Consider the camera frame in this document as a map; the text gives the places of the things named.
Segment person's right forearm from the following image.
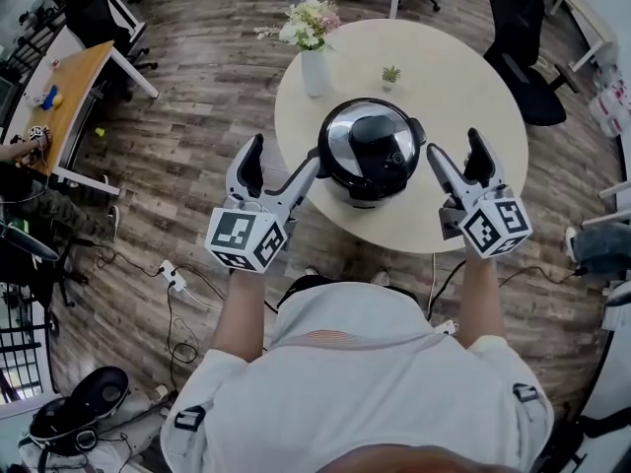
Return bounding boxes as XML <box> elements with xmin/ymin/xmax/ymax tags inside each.
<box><xmin>456</xmin><ymin>253</ymin><xmax>507</xmax><ymax>350</ymax></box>

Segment person's left forearm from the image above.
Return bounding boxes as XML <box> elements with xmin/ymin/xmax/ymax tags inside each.
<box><xmin>211</xmin><ymin>267</ymin><xmax>277</xmax><ymax>365</ymax></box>

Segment black head-mounted rig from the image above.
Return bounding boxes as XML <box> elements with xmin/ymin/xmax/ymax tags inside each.
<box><xmin>28</xmin><ymin>395</ymin><xmax>100</xmax><ymax>458</ymax></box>

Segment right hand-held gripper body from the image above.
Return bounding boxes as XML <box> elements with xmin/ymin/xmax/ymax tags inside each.
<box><xmin>438</xmin><ymin>186</ymin><xmax>534</xmax><ymax>260</ymax></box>

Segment black silver pressure cooker lid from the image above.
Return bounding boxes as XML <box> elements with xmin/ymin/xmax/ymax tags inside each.
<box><xmin>316</xmin><ymin>97</ymin><xmax>428</xmax><ymax>189</ymax></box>

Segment person's white shirt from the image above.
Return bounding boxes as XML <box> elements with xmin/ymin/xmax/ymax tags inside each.
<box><xmin>160</xmin><ymin>281</ymin><xmax>556</xmax><ymax>473</ymax></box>

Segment round beige table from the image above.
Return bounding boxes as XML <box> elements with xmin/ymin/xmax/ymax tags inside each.
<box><xmin>273</xmin><ymin>17</ymin><xmax>530</xmax><ymax>255</ymax></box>

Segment person's black trousers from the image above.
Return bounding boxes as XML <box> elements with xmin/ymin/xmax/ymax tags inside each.
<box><xmin>275</xmin><ymin>274</ymin><xmax>423</xmax><ymax>314</ymax></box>

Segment wooden desk white legs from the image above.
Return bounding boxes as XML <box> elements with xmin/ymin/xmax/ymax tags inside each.
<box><xmin>0</xmin><ymin>39</ymin><xmax>162</xmax><ymax>199</ymax></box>

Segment small potted plant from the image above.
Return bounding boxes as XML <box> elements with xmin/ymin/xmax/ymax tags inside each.
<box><xmin>380</xmin><ymin>64</ymin><xmax>403</xmax><ymax>94</ymax></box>

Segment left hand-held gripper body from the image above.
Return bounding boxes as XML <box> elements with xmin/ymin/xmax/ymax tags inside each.
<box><xmin>204</xmin><ymin>192</ymin><xmax>302</xmax><ymax>273</ymax></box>

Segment white vase with flowers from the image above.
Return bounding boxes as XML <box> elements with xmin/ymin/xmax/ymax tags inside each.
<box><xmin>253</xmin><ymin>0</ymin><xmax>343</xmax><ymax>100</ymax></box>

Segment red white cartons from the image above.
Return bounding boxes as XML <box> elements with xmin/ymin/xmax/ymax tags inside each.
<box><xmin>588</xmin><ymin>64</ymin><xmax>631</xmax><ymax>138</ymax></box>

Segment white hanging cable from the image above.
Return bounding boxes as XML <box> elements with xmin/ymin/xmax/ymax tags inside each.
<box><xmin>428</xmin><ymin>251</ymin><xmax>441</xmax><ymax>315</ymax></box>

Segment dark blue rice cooker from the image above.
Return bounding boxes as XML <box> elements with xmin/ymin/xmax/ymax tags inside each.
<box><xmin>308</xmin><ymin>148</ymin><xmax>418</xmax><ymax>212</ymax></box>

